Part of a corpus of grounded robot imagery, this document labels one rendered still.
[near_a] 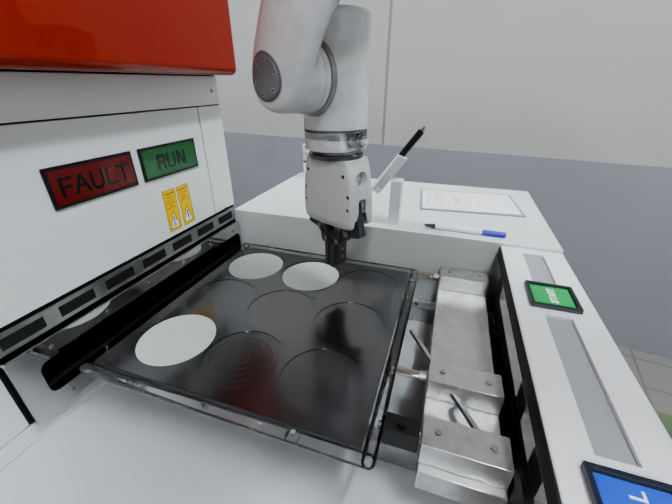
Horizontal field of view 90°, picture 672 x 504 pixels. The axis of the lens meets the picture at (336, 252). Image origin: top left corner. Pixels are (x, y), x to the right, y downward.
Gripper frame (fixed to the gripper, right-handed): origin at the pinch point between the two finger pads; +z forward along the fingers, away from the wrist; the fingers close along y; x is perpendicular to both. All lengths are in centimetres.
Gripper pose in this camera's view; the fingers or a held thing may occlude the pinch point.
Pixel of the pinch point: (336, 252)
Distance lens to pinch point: 52.9
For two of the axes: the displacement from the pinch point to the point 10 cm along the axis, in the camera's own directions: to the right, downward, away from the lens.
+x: -7.0, 3.3, -6.4
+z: 0.0, 8.9, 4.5
